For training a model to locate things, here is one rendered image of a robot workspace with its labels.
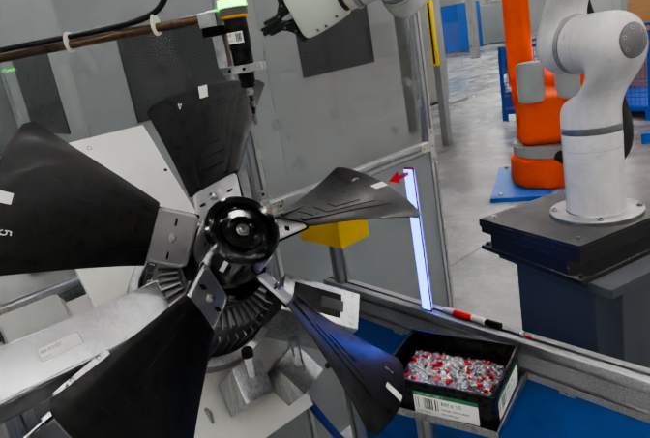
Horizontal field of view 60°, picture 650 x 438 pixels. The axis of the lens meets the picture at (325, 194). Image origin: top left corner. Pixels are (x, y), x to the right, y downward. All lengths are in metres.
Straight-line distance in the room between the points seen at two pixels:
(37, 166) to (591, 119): 1.01
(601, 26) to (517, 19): 3.70
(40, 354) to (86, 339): 0.06
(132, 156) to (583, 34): 0.94
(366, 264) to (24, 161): 1.49
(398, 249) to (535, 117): 2.65
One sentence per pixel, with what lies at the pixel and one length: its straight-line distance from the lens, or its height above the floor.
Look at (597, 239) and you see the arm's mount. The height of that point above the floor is 1.01.
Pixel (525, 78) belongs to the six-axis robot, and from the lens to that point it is 4.62.
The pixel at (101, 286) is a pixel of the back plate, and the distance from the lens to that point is 1.10.
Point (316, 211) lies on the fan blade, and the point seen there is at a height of 1.19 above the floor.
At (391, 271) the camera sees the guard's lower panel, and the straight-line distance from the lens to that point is 2.27.
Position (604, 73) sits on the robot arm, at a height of 1.32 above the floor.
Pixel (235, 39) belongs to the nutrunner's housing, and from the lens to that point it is 0.91.
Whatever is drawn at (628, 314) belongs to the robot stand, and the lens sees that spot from 1.30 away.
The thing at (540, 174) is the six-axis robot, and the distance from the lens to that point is 4.77.
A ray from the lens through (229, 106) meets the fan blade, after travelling 1.06.
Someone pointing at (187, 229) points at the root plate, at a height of 1.23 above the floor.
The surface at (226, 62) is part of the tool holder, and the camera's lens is 0.92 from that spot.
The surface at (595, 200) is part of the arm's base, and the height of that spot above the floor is 1.06.
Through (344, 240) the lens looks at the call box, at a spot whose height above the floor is 1.00.
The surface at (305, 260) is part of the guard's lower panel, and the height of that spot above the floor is 0.76.
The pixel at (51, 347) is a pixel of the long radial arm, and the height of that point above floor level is 1.12.
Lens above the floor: 1.48
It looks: 15 degrees down
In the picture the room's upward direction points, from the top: 10 degrees counter-clockwise
